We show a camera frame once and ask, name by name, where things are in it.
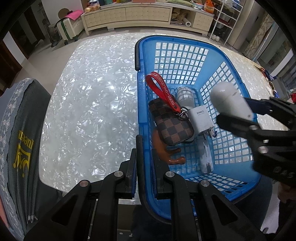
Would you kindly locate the pink folder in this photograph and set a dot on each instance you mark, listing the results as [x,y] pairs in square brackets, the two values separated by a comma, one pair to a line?
[72,15]

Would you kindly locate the white green suitcase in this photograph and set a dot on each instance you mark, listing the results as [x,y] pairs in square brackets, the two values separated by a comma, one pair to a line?
[69,31]

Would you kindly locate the white paper roll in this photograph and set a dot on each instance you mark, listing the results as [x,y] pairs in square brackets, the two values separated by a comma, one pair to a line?
[187,22]

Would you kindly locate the orange bag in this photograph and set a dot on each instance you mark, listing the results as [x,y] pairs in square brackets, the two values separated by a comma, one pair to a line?
[208,5]

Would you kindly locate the blue plastic basket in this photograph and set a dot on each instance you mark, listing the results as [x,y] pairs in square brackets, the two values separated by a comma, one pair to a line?
[141,104]

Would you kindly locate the patterned curtain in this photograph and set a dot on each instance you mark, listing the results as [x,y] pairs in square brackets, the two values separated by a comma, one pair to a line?
[260,39]

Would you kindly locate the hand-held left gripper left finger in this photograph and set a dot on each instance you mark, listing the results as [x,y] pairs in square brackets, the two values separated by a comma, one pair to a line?
[133,176]

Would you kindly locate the bread packet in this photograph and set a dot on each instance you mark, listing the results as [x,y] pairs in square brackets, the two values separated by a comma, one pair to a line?
[91,9]

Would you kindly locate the grey cloth yellow print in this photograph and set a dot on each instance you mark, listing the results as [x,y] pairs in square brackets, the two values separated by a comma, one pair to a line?
[27,143]

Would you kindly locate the brown wooden massage comb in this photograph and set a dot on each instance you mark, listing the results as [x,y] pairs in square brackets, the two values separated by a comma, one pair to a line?
[161,148]

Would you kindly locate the scissors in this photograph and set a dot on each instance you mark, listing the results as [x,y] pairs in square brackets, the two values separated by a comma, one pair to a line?
[267,73]

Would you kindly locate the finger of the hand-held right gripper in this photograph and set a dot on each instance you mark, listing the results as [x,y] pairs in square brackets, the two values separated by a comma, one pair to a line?
[257,106]
[235,125]

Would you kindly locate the cream TV cabinet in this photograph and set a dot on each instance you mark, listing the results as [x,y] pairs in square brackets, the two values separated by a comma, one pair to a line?
[143,16]

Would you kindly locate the white remote control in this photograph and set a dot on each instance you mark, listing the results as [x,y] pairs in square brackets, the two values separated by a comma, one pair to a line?
[185,97]

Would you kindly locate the white rounded plastic case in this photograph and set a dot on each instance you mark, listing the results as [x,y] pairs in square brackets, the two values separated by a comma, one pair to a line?
[229,97]

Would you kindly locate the brown checkered key case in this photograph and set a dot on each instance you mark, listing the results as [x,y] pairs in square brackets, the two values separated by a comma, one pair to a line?
[171,125]

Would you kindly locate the white metal shelf rack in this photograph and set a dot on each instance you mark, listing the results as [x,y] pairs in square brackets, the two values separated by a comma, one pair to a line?
[227,20]

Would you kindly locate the assorted bottles and packets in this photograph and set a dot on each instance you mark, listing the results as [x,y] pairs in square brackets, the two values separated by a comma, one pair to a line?
[108,2]

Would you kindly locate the white USB dongle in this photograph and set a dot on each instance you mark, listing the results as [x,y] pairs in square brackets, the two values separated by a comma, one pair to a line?
[205,157]

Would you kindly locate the pair of white shoes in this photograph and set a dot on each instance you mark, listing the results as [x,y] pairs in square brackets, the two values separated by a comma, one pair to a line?
[215,37]

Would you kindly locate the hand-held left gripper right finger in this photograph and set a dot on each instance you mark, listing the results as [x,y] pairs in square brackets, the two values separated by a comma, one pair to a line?
[154,178]

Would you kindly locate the white charger adapter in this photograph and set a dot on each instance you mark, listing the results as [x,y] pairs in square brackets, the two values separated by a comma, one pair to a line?
[198,120]

